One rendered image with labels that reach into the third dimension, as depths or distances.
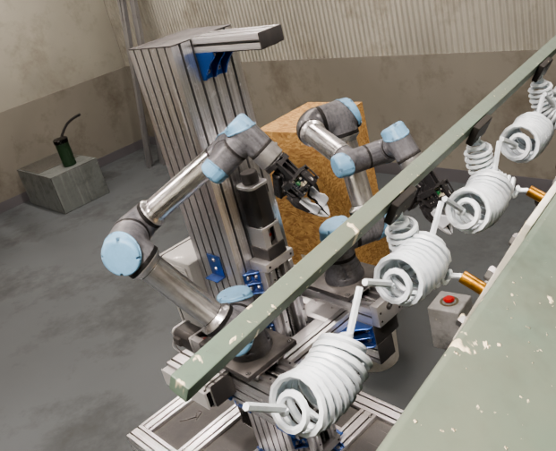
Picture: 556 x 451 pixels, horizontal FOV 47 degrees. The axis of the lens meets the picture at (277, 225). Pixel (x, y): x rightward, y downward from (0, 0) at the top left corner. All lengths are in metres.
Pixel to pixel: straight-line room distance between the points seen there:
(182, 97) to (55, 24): 6.61
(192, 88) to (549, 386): 1.69
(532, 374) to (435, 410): 0.09
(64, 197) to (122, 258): 5.63
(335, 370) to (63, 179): 6.89
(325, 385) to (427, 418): 0.16
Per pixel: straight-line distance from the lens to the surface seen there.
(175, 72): 2.03
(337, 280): 2.38
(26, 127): 8.39
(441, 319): 2.39
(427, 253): 0.74
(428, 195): 1.89
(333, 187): 3.67
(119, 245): 1.82
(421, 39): 5.39
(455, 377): 0.48
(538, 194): 0.96
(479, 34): 5.11
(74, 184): 7.48
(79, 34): 8.72
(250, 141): 1.68
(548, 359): 0.53
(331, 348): 0.62
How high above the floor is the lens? 2.27
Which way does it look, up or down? 24 degrees down
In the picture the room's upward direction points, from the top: 15 degrees counter-clockwise
